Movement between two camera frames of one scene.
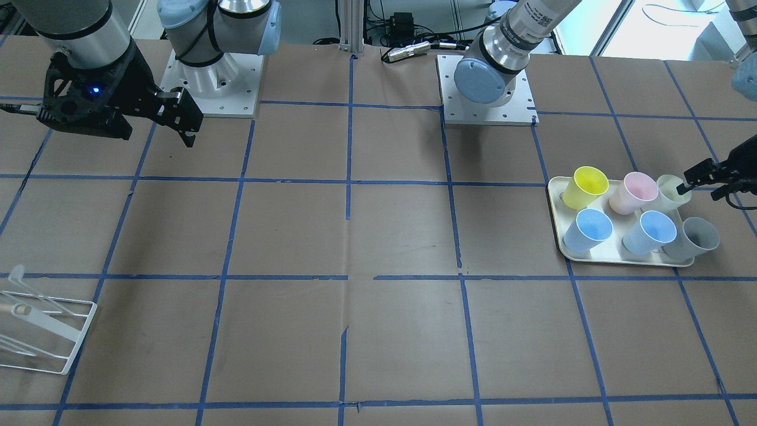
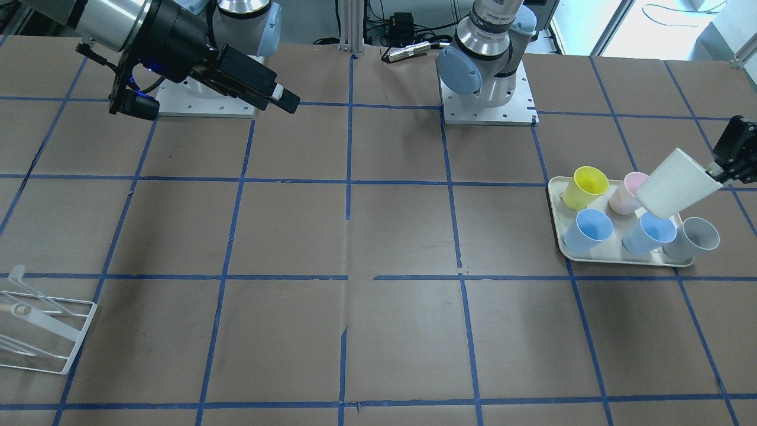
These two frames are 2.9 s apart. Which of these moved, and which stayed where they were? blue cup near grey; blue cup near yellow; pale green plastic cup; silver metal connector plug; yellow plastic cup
Moved: pale green plastic cup
Stayed: silver metal connector plug; yellow plastic cup; blue cup near grey; blue cup near yellow
